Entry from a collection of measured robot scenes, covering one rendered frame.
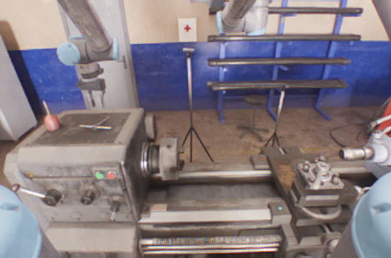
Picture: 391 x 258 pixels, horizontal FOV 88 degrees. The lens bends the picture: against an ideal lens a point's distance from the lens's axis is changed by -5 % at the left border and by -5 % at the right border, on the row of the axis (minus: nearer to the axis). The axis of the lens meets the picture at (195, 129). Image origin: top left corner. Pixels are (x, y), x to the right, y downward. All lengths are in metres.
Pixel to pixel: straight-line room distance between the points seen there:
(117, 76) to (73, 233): 3.37
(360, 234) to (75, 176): 1.11
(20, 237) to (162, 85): 4.11
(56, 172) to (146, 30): 3.29
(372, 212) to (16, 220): 0.34
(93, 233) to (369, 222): 1.30
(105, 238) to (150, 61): 3.37
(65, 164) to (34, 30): 3.98
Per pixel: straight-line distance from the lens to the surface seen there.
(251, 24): 1.06
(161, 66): 4.19
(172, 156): 1.18
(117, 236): 1.36
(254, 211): 1.36
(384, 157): 1.69
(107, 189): 1.16
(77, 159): 1.13
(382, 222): 0.26
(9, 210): 0.29
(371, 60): 5.34
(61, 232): 1.50
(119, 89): 4.47
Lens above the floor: 1.89
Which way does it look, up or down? 30 degrees down
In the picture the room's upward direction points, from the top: 2 degrees counter-clockwise
